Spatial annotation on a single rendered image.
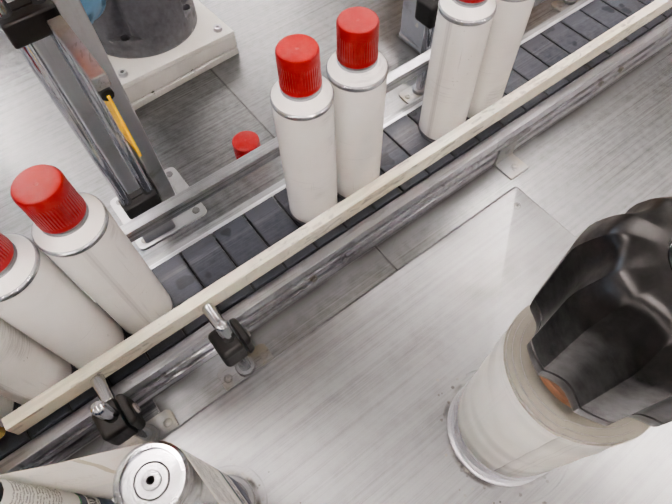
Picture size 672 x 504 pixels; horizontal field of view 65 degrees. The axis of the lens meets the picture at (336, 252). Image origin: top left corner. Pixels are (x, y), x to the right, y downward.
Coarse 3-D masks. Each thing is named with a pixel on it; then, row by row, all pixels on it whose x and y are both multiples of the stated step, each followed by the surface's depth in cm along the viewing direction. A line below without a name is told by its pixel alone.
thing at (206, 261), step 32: (608, 0) 72; (640, 0) 71; (544, 32) 69; (576, 32) 69; (640, 32) 68; (544, 64) 66; (544, 96) 63; (384, 128) 61; (416, 128) 61; (384, 160) 59; (448, 160) 59; (256, 224) 55; (288, 224) 55; (352, 224) 55; (192, 256) 53; (224, 256) 53; (192, 288) 52; (256, 288) 51; (160, 352) 49; (64, 416) 46; (0, 448) 45
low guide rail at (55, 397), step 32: (608, 32) 63; (576, 64) 62; (512, 96) 58; (480, 128) 58; (416, 160) 54; (384, 192) 54; (320, 224) 51; (256, 256) 49; (288, 256) 51; (224, 288) 48; (160, 320) 46; (192, 320) 48; (128, 352) 45; (64, 384) 44; (32, 416) 43
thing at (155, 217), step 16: (544, 0) 61; (416, 64) 55; (400, 80) 54; (272, 144) 50; (240, 160) 49; (256, 160) 49; (208, 176) 48; (224, 176) 48; (240, 176) 49; (192, 192) 47; (208, 192) 48; (160, 208) 46; (176, 208) 47; (128, 224) 46; (144, 224) 46; (160, 224) 47; (64, 272) 44
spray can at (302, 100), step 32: (288, 64) 38; (320, 64) 39; (288, 96) 41; (320, 96) 41; (288, 128) 42; (320, 128) 43; (288, 160) 46; (320, 160) 46; (288, 192) 52; (320, 192) 50
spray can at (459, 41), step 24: (456, 0) 46; (480, 0) 45; (456, 24) 46; (480, 24) 46; (432, 48) 51; (456, 48) 48; (480, 48) 49; (432, 72) 53; (456, 72) 51; (432, 96) 55; (456, 96) 53; (432, 120) 57; (456, 120) 57
